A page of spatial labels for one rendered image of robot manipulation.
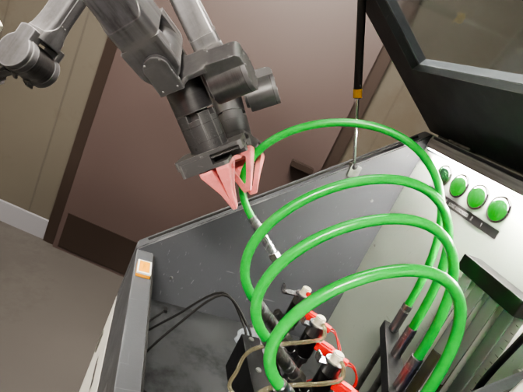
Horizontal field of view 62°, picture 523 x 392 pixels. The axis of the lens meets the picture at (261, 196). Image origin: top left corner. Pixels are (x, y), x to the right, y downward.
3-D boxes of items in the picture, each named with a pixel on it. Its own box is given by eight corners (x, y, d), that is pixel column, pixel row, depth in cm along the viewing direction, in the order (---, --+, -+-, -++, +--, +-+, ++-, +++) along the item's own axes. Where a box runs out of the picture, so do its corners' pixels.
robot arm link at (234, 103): (213, 99, 88) (205, 86, 82) (247, 88, 87) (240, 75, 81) (221, 130, 86) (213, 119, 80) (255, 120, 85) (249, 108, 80)
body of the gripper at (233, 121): (265, 152, 85) (256, 117, 87) (244, 138, 76) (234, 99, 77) (236, 162, 87) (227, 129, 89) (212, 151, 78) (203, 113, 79)
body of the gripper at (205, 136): (244, 151, 61) (224, 100, 59) (178, 176, 63) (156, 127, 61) (248, 143, 67) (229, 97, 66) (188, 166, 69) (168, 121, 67)
